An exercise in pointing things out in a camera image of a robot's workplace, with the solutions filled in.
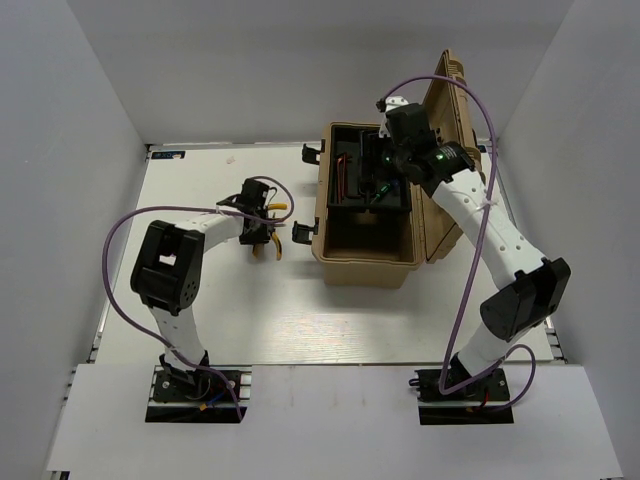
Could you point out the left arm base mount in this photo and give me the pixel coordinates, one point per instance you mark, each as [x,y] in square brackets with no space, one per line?
[208,401]

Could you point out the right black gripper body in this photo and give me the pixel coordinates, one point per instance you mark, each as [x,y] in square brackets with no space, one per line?
[396,154]

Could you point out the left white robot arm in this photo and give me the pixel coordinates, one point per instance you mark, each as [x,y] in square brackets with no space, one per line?
[168,270]

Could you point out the long brown hex key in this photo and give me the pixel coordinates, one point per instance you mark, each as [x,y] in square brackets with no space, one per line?
[341,174]

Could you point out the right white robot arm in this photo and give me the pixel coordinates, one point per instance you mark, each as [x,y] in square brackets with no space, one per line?
[529,285]

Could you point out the tan plastic toolbox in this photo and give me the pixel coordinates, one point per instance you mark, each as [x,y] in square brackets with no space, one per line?
[367,249]

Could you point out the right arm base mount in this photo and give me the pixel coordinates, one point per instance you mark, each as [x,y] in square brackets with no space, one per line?
[480,403]

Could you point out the black toolbox inner tray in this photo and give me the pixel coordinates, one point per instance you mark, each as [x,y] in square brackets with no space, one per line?
[370,167]

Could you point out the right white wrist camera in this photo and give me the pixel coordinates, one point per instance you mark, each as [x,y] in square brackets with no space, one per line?
[385,106]

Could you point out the blue label sticker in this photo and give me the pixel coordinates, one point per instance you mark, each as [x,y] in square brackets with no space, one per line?
[167,155]

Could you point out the green black screwdriver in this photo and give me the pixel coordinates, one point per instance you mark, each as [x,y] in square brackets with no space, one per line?
[384,190]

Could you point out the yellow needle-nose pliers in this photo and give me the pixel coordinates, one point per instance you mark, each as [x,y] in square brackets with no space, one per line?
[277,210]

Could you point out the yellow diagonal cutter pliers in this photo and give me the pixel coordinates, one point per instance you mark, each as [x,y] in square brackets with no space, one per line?
[272,235]

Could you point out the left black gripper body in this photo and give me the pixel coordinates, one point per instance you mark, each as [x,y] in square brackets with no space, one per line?
[261,234]

